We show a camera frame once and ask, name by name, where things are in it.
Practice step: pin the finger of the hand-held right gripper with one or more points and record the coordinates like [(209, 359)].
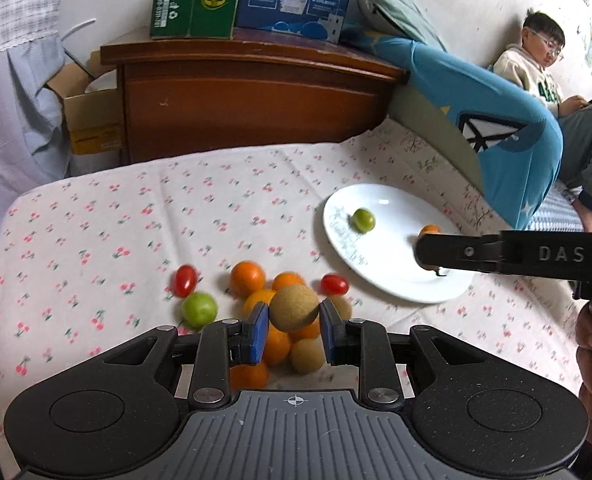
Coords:
[(455, 252)]

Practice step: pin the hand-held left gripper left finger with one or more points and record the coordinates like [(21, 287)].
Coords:
[(257, 334)]

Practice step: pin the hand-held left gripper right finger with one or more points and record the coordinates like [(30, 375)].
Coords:
[(328, 334)]

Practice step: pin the orange tangerine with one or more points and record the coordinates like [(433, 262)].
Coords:
[(288, 280), (248, 376), (429, 230), (256, 301), (247, 278), (276, 346), (307, 332)]

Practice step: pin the tan longan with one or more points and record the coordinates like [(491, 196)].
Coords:
[(342, 306), (294, 308), (307, 356)]

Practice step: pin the red cherry tomato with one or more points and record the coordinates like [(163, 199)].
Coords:
[(186, 280), (335, 284)]

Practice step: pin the small green plum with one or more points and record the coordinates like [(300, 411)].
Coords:
[(199, 310), (363, 220)]

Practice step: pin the white patterned plate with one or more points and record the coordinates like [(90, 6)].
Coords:
[(385, 260)]

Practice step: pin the blue striped sheet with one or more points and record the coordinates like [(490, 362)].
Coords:
[(560, 210)]

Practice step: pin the olive grey cushion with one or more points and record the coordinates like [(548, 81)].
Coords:
[(435, 130)]

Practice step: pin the blue quilt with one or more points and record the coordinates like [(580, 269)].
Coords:
[(505, 110)]

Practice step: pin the cherry print bedsheet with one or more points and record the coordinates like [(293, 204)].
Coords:
[(126, 210)]

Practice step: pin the wooden bedside cabinet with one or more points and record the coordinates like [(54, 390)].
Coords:
[(251, 100)]

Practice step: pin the grey green pillow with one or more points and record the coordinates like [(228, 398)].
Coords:
[(395, 10)]

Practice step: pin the brown cardboard box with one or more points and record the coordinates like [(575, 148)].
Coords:
[(93, 120)]

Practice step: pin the light blue striped cloth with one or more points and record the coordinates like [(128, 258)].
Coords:
[(11, 135)]

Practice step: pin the white plastic tube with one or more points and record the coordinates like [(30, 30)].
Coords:
[(78, 26)]

